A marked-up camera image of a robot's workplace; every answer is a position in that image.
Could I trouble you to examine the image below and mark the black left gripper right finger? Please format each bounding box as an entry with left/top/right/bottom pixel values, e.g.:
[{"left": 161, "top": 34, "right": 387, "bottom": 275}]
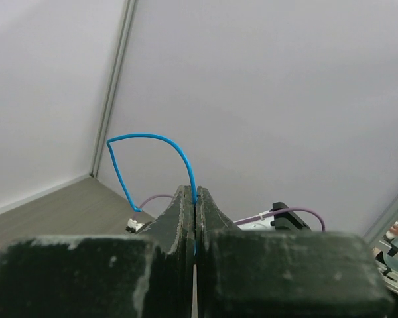
[{"left": 196, "top": 187, "right": 394, "bottom": 317}]

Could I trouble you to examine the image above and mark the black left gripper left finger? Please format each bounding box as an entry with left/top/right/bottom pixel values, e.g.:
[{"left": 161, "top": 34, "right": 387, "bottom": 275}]
[{"left": 0, "top": 186, "right": 194, "bottom": 317}]

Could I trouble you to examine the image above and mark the blue wire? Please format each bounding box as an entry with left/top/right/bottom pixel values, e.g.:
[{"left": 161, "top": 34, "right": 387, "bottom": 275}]
[{"left": 106, "top": 132, "right": 199, "bottom": 258}]

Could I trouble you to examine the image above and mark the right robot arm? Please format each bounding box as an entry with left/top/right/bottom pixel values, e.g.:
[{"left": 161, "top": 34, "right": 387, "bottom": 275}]
[{"left": 243, "top": 202, "right": 311, "bottom": 231}]

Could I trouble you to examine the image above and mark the right aluminium frame post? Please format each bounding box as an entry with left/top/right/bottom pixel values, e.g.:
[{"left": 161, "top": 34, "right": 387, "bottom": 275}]
[{"left": 364, "top": 195, "right": 398, "bottom": 248}]

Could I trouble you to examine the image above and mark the aluminium frame post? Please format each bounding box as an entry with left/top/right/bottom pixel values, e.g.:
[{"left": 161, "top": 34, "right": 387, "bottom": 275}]
[
  {"left": 89, "top": 0, "right": 138, "bottom": 178},
  {"left": 364, "top": 195, "right": 398, "bottom": 248}
]

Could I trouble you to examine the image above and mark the left aluminium frame post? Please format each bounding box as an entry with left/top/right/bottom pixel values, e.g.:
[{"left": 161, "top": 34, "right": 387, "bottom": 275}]
[{"left": 89, "top": 0, "right": 138, "bottom": 178}]

